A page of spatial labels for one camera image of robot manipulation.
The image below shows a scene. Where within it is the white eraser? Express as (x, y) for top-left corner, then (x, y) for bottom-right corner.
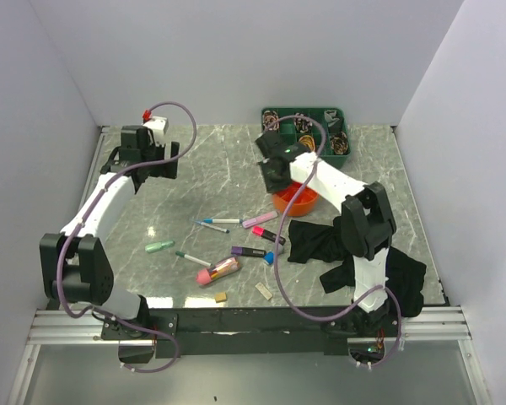
(256, 282), (273, 300)

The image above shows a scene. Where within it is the green cap white pen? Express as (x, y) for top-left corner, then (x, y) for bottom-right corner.
(175, 251), (212, 267)

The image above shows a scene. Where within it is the orange round organizer container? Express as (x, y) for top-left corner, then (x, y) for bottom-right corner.
(272, 182), (319, 217)

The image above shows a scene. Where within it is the clear pencil case pink cap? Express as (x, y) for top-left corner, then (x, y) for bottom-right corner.
(196, 256), (241, 286)

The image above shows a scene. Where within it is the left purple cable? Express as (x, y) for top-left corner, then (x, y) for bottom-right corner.
(56, 101), (197, 375)

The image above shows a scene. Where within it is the purple cable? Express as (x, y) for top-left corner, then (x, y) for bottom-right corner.
(263, 116), (404, 368)
(56, 101), (197, 375)

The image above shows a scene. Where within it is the lilac highlighter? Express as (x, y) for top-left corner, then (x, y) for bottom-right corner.
(241, 211), (278, 229)

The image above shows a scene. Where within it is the purple cap black highlighter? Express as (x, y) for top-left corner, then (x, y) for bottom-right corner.
(231, 246), (267, 258)

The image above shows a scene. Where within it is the pink cap black highlighter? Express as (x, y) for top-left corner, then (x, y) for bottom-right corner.
(252, 226), (286, 246)

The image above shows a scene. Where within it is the blue white pen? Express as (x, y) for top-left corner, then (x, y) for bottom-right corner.
(202, 219), (243, 224)

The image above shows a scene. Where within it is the green compartment tray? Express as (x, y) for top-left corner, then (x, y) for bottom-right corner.
(261, 106), (351, 169)

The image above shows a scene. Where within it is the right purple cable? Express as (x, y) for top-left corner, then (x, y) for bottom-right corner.
(263, 116), (404, 368)

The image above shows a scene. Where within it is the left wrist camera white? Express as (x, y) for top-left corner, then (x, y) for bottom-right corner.
(143, 110), (169, 138)

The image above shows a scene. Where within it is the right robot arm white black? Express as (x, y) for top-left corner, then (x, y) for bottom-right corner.
(256, 131), (398, 336)

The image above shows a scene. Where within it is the mint green correction tube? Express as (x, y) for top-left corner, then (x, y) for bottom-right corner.
(145, 240), (175, 254)

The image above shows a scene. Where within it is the black cloth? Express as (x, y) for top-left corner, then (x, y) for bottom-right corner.
(288, 217), (427, 317)

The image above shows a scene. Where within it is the thin blue tipped pen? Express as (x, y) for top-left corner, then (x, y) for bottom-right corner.
(194, 220), (230, 234)

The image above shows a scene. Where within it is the aluminium rail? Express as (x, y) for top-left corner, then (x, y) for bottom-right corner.
(26, 307), (471, 345)

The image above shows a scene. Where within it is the small tan eraser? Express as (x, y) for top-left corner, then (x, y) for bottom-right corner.
(214, 292), (227, 303)

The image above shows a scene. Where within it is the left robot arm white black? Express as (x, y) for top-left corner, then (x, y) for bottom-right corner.
(39, 117), (180, 339)

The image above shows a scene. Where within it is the black base beam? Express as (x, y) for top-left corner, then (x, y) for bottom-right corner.
(100, 306), (401, 359)

